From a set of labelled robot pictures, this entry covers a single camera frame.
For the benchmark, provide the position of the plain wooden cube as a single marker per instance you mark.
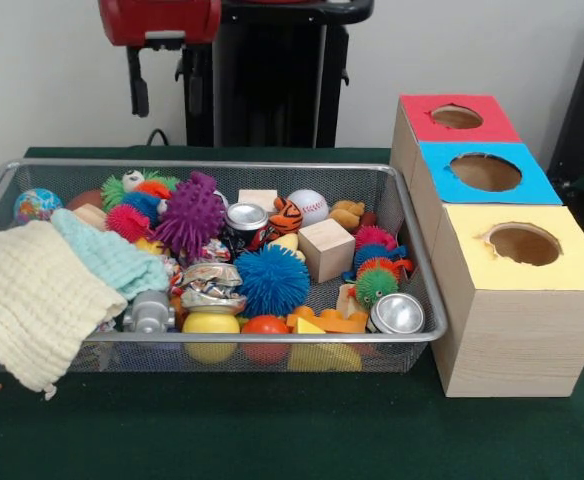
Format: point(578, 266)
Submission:
point(327, 248)

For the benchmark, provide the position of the mint green cloth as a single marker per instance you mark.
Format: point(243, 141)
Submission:
point(117, 262)

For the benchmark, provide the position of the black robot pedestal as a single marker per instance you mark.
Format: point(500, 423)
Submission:
point(272, 75)

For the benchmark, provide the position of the clear mesh bin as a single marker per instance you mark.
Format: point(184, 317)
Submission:
point(420, 312)

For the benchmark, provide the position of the red orange ball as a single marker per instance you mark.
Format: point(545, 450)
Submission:
point(265, 328)

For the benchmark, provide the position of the purple spiky ball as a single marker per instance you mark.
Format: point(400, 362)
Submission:
point(190, 215)

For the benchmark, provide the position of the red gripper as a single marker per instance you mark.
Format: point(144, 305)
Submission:
point(160, 20)

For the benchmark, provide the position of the wooden box with three holes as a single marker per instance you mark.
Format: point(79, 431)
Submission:
point(517, 320)

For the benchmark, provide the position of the red silver soda can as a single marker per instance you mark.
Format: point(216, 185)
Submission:
point(397, 313)

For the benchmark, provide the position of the red black can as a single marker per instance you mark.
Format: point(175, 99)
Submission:
point(245, 222)

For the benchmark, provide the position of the blue spiky ball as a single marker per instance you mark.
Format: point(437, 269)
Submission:
point(272, 282)

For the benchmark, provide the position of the crushed printed can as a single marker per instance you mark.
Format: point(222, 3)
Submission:
point(210, 287)

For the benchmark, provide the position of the yellow ball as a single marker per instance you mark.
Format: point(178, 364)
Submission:
point(210, 325)

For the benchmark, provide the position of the cream knitted cloth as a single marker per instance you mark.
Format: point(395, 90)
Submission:
point(32, 300)

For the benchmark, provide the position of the small globe ball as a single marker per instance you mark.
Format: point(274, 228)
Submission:
point(37, 205)

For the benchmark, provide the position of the white baseball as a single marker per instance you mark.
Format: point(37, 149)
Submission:
point(308, 207)

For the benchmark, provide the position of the bag of coloured spiky balls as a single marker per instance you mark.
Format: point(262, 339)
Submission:
point(377, 265)

